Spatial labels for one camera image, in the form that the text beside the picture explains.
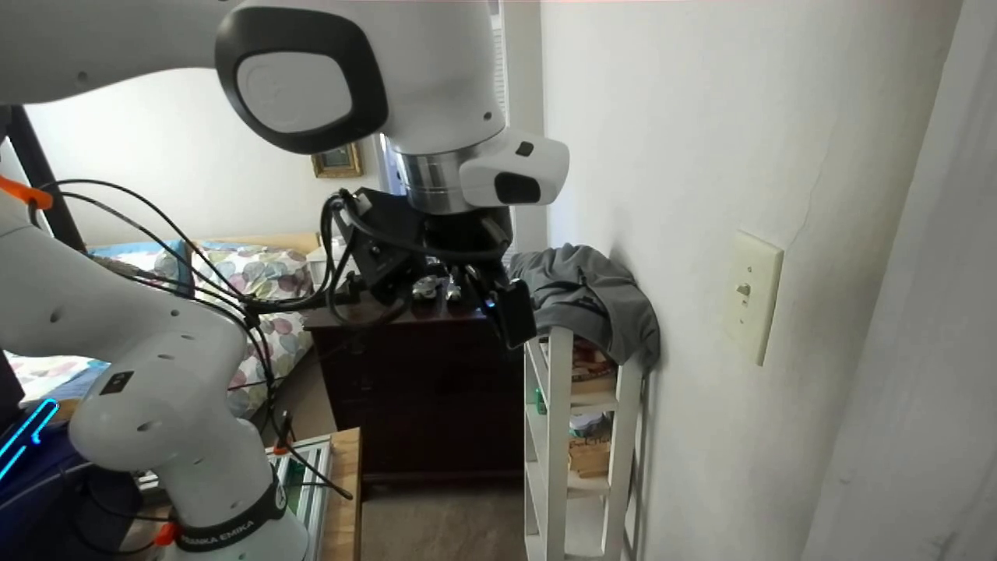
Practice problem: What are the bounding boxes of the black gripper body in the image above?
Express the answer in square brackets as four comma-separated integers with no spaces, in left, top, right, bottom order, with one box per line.
[338,187,537,345]

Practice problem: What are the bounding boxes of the cream wall light switch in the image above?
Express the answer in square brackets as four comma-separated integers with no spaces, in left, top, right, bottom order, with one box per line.
[723,235,783,364]

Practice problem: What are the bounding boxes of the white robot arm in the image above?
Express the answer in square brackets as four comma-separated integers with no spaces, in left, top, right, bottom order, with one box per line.
[0,0,570,561]

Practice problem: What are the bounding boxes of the grey cloth on shelf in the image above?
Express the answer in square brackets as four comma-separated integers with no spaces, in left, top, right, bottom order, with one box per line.
[508,243,660,369]

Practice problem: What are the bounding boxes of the dark wooden dresser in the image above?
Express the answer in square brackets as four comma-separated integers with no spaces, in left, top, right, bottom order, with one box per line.
[306,297,525,490]

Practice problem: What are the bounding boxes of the gold framed picture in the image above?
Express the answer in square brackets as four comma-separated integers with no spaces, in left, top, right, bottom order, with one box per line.
[311,143,366,179]

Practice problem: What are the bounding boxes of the bed with floral bedding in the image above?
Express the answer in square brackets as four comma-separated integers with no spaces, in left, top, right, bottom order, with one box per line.
[4,239,327,419]

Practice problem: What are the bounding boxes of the white wooden shelf rack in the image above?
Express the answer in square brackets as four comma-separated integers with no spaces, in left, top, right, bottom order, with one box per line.
[525,328,645,561]

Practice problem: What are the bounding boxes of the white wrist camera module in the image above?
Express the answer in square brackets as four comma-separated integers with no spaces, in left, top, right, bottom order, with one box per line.
[457,136,570,210]

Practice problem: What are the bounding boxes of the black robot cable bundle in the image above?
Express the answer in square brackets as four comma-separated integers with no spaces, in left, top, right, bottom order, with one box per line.
[44,179,363,504]

